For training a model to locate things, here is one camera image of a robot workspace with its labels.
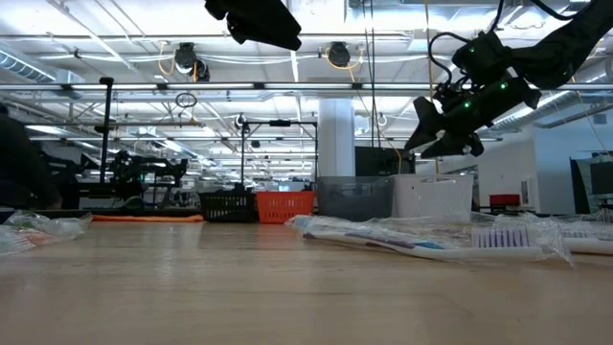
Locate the orange plastic basket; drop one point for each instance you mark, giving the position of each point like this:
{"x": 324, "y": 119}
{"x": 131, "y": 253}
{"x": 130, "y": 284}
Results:
{"x": 285, "y": 207}

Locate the red box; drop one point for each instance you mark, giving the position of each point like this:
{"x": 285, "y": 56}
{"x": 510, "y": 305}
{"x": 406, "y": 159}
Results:
{"x": 504, "y": 200}

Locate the white building column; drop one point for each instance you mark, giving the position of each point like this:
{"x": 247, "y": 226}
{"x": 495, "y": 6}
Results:
{"x": 336, "y": 139}

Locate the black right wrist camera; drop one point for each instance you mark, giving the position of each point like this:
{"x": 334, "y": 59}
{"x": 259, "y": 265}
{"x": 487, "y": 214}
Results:
{"x": 481, "y": 57}

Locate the dark display screen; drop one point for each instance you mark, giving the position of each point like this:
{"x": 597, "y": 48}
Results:
{"x": 594, "y": 184}

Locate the black plastic basket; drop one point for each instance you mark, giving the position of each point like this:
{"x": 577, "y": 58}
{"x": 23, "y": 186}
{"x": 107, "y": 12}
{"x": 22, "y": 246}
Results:
{"x": 227, "y": 207}

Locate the grey plastic basket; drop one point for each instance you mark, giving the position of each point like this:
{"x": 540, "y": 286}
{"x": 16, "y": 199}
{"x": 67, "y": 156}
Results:
{"x": 354, "y": 199}

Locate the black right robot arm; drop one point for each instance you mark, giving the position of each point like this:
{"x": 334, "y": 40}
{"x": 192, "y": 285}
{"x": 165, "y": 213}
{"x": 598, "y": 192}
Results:
{"x": 565, "y": 43}

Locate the black monitor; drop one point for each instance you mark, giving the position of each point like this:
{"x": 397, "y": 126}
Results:
{"x": 383, "y": 162}

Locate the person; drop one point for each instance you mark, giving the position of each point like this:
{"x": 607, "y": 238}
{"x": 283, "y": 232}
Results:
{"x": 21, "y": 163}

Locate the orange toothbrush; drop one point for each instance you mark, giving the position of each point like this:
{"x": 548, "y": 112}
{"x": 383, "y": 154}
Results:
{"x": 24, "y": 239}

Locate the black robot workstation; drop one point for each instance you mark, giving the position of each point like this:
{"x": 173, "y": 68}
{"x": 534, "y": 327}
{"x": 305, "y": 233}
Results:
{"x": 148, "y": 172}

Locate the white plastic basket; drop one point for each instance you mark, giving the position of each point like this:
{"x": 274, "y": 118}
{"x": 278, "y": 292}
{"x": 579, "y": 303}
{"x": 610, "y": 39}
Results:
{"x": 431, "y": 196}

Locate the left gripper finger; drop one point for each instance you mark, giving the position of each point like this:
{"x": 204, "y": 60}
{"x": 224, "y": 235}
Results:
{"x": 263, "y": 29}

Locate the orange flat plastic lid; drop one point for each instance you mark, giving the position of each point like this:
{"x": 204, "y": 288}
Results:
{"x": 148, "y": 218}

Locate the black camera stand frame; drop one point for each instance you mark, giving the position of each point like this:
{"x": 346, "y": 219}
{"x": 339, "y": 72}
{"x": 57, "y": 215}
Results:
{"x": 280, "y": 123}

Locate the black stand pole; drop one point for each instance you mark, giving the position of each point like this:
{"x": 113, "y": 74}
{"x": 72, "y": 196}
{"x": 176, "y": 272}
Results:
{"x": 105, "y": 134}

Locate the long ceiling light strip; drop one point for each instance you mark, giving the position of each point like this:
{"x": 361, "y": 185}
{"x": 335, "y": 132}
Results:
{"x": 306, "y": 86}

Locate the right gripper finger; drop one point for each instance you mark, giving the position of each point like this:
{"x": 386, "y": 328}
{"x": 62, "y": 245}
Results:
{"x": 424, "y": 122}
{"x": 452, "y": 146}

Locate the silver air duct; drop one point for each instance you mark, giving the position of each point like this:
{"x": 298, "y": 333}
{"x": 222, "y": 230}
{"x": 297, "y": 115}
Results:
{"x": 527, "y": 117}
{"x": 19, "y": 67}

